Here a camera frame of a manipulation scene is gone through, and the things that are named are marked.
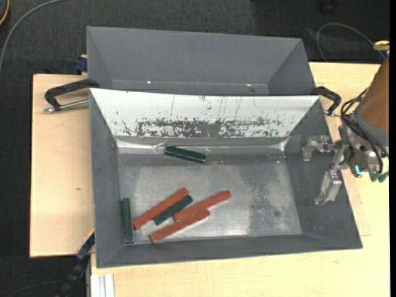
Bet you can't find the grey metal bin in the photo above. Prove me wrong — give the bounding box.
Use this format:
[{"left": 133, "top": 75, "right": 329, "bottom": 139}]
[{"left": 85, "top": 25, "right": 363, "bottom": 269}]

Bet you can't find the pale wood flat board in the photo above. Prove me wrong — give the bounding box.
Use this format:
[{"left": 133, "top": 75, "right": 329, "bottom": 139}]
[{"left": 30, "top": 72, "right": 372, "bottom": 259}]

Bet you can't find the red-brown flat block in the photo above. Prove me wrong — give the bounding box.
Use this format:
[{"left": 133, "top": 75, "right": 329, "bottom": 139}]
[
  {"left": 132, "top": 187, "right": 190, "bottom": 231},
  {"left": 172, "top": 190, "right": 233, "bottom": 223},
  {"left": 148, "top": 209, "right": 212, "bottom": 244}
]

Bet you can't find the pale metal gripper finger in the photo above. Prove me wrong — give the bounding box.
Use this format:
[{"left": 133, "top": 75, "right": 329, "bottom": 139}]
[
  {"left": 314, "top": 170, "right": 343, "bottom": 206},
  {"left": 301, "top": 135, "right": 341, "bottom": 162}
]

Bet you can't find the dark green flat block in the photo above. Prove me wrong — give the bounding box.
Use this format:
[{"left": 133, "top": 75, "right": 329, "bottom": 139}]
[
  {"left": 121, "top": 197, "right": 136, "bottom": 245},
  {"left": 153, "top": 195, "right": 194, "bottom": 226},
  {"left": 163, "top": 145, "right": 207, "bottom": 165}
]

